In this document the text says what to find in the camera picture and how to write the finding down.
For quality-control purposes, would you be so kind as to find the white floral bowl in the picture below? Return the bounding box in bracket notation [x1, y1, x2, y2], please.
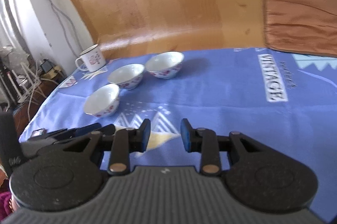
[107, 63, 144, 90]
[83, 84, 120, 118]
[145, 51, 185, 79]

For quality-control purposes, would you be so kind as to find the white router with antennas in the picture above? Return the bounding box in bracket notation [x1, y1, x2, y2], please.
[1, 63, 44, 107]

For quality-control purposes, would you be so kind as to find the white enamel mug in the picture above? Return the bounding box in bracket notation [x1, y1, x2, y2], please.
[75, 44, 106, 73]

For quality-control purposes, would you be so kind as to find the blue printed tablecloth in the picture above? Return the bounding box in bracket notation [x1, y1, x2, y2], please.
[20, 48, 336, 221]

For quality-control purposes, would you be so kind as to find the brown seat cushion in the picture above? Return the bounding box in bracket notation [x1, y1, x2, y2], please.
[263, 0, 336, 57]

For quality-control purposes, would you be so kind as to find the grey wall cable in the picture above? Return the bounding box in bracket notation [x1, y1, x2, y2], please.
[16, 0, 79, 57]

